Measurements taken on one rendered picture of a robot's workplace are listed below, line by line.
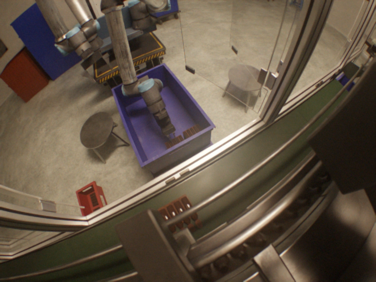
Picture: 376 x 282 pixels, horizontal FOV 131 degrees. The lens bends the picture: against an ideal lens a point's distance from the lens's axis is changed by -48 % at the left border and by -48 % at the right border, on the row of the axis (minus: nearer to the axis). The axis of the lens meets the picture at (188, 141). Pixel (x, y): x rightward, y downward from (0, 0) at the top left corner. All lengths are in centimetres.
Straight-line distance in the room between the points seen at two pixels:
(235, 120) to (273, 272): 119
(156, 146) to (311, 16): 95
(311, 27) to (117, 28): 78
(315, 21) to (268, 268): 47
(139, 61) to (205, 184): 125
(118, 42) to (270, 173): 86
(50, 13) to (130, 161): 126
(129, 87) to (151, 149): 39
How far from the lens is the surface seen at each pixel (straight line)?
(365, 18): 132
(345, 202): 43
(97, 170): 142
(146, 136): 106
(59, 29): 138
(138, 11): 145
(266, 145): 52
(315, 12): 41
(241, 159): 47
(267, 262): 29
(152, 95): 82
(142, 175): 122
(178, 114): 109
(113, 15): 89
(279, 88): 53
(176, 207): 42
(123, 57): 91
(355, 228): 46
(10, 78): 318
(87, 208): 137
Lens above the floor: 111
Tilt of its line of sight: 64 degrees down
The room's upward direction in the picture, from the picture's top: 11 degrees counter-clockwise
